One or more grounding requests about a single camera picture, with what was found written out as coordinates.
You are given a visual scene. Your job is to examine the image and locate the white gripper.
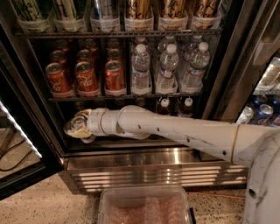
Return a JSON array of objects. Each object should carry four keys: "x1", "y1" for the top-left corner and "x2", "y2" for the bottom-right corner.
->
[{"x1": 64, "y1": 108, "x2": 123, "y2": 138}]

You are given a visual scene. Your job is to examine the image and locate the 7up can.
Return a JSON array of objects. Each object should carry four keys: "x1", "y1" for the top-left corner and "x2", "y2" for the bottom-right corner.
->
[{"x1": 64, "y1": 115, "x2": 95, "y2": 144}]

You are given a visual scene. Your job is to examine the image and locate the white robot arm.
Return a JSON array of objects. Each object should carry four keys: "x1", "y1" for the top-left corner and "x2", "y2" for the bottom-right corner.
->
[{"x1": 64, "y1": 105, "x2": 280, "y2": 224}]

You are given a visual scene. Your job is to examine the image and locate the front middle coca-cola can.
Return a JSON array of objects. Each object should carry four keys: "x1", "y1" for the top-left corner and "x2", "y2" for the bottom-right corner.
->
[{"x1": 75, "y1": 61, "x2": 100, "y2": 97}]

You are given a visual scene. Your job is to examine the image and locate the coca-cola can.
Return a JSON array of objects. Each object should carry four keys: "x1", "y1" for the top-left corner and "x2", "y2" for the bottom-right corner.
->
[
  {"x1": 105, "y1": 60, "x2": 126, "y2": 96},
  {"x1": 45, "y1": 62, "x2": 74, "y2": 98},
  {"x1": 75, "y1": 61, "x2": 100, "y2": 97}
]

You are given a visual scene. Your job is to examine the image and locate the front left coca-cola can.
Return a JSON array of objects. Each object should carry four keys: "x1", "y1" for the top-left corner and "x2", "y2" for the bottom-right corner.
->
[{"x1": 45, "y1": 62, "x2": 74, "y2": 98}]

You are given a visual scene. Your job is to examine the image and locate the front right coca-cola can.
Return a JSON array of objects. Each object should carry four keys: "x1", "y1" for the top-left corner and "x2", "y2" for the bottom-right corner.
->
[{"x1": 105, "y1": 60, "x2": 126, "y2": 96}]

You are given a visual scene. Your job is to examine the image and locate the open fridge door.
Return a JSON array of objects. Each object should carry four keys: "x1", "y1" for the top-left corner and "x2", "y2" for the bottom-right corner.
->
[{"x1": 0, "y1": 29, "x2": 62, "y2": 200}]

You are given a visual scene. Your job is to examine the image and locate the stainless steel fridge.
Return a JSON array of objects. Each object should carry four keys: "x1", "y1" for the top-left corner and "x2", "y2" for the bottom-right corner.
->
[{"x1": 0, "y1": 0, "x2": 279, "y2": 194}]

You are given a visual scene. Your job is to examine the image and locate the pepsi can right compartment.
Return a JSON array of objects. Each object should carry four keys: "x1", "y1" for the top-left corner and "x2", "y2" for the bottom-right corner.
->
[{"x1": 251, "y1": 104, "x2": 273, "y2": 125}]

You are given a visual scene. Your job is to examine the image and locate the front left water bottle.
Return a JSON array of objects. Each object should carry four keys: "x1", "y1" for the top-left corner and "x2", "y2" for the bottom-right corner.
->
[{"x1": 131, "y1": 44, "x2": 151, "y2": 95}]

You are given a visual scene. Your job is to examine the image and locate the water bottle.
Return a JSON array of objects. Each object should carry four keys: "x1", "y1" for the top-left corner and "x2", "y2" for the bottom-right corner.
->
[
  {"x1": 131, "y1": 44, "x2": 151, "y2": 95},
  {"x1": 180, "y1": 42, "x2": 210, "y2": 94},
  {"x1": 156, "y1": 44, "x2": 179, "y2": 94}
]

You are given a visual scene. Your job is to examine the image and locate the left brown drink bottle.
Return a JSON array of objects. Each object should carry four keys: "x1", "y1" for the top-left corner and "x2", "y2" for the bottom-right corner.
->
[{"x1": 156, "y1": 98, "x2": 171, "y2": 116}]

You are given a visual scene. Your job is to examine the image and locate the brown drink bottle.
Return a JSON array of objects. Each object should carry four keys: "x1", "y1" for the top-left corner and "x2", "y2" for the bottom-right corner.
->
[
  {"x1": 178, "y1": 97, "x2": 193, "y2": 118},
  {"x1": 156, "y1": 98, "x2": 171, "y2": 116}
]

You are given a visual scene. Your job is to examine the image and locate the clear plastic bin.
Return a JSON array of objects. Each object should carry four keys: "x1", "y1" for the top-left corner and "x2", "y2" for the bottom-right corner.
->
[{"x1": 98, "y1": 185, "x2": 196, "y2": 224}]

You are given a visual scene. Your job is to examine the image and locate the front middle water bottle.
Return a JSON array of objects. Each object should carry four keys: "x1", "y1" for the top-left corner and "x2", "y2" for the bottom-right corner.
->
[{"x1": 156, "y1": 44, "x2": 179, "y2": 94}]

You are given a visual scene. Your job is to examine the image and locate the right brown drink bottle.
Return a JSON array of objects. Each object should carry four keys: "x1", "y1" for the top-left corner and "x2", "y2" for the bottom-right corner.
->
[{"x1": 178, "y1": 97, "x2": 193, "y2": 118}]

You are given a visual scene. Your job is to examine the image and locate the front right water bottle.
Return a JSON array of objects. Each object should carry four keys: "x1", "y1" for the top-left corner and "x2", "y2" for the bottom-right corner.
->
[{"x1": 180, "y1": 42, "x2": 210, "y2": 94}]

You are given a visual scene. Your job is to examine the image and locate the middle wire shelf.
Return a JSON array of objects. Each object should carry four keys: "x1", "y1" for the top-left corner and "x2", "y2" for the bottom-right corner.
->
[{"x1": 48, "y1": 92, "x2": 202, "y2": 102}]

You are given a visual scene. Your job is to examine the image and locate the wire shelf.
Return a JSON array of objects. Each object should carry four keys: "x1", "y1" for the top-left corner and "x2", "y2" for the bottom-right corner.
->
[
  {"x1": 15, "y1": 28, "x2": 222, "y2": 39},
  {"x1": 48, "y1": 92, "x2": 202, "y2": 102}
]

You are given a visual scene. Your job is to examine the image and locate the black cable on floor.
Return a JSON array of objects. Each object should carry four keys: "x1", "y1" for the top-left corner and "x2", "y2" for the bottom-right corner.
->
[{"x1": 0, "y1": 139, "x2": 33, "y2": 172}]

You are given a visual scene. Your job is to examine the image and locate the top wire shelf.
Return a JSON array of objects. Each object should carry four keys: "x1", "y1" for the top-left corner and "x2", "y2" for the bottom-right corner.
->
[{"x1": 15, "y1": 28, "x2": 222, "y2": 39}]

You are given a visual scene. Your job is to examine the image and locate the orange cable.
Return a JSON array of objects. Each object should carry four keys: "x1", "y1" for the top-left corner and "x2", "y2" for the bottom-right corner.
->
[{"x1": 186, "y1": 191, "x2": 247, "y2": 201}]

